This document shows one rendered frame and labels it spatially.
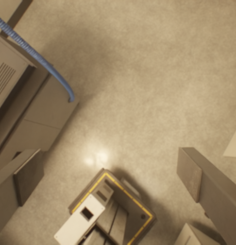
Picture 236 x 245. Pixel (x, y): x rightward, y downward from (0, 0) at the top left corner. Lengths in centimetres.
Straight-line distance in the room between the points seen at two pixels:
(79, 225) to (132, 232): 54
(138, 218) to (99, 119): 92
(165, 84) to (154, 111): 29
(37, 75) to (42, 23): 130
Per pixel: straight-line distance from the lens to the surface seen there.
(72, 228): 111
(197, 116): 179
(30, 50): 101
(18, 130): 125
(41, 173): 17
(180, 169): 16
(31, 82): 118
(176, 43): 202
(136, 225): 149
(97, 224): 101
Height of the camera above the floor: 167
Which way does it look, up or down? 79 degrees down
